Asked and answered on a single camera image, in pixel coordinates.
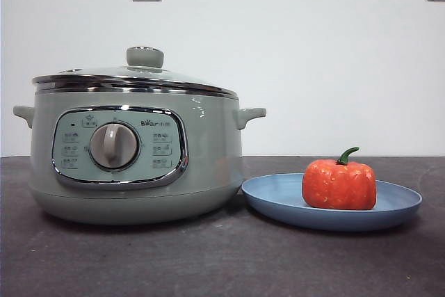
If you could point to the glass lid with green knob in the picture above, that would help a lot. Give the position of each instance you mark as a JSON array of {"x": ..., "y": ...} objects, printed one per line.
[{"x": 145, "y": 57}]

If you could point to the orange pumpkin with green stem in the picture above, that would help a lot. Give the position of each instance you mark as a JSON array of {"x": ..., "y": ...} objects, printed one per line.
[{"x": 339, "y": 185}]

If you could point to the pale green electric steamer pot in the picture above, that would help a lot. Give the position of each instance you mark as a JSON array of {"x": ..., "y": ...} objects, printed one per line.
[{"x": 208, "y": 158}]

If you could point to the blue round plate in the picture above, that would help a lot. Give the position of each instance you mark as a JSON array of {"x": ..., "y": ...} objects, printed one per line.
[{"x": 278, "y": 196}]

